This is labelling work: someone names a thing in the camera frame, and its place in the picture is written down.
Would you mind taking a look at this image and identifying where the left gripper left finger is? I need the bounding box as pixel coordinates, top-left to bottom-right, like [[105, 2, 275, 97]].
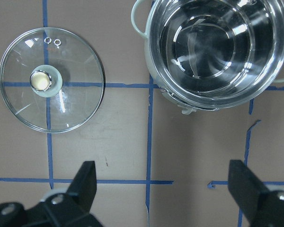
[[0, 161, 102, 227]]

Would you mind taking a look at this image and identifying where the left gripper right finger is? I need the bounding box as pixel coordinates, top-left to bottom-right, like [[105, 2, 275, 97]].
[[228, 160, 284, 227]]

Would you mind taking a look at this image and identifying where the glass pot lid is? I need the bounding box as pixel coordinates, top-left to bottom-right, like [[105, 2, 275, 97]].
[[0, 27, 105, 133]]

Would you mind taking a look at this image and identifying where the pale green electric pot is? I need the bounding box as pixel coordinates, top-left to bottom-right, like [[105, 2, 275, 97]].
[[131, 0, 284, 115]]

